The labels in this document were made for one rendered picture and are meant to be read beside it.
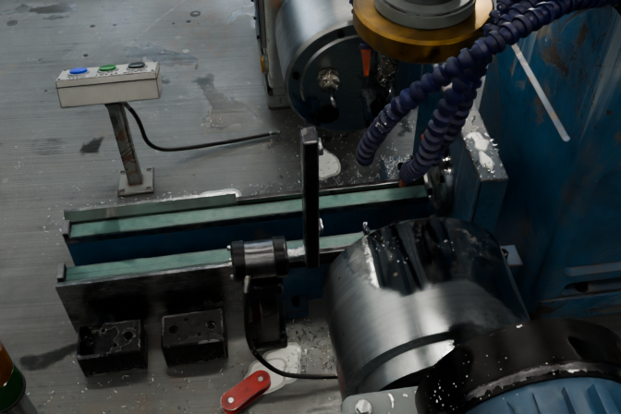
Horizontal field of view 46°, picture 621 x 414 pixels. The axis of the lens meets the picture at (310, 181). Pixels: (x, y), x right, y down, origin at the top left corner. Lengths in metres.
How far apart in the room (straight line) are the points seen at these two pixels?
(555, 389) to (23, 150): 1.27
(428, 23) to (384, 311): 0.35
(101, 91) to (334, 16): 0.42
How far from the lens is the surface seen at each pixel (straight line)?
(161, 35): 1.86
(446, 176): 1.12
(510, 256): 1.22
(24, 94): 1.78
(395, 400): 0.78
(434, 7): 0.92
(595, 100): 0.95
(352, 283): 0.90
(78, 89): 1.32
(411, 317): 0.84
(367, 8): 0.95
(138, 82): 1.30
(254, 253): 1.03
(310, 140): 0.88
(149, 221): 1.26
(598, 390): 0.59
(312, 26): 1.25
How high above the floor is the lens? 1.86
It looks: 47 degrees down
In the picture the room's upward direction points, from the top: 1 degrees counter-clockwise
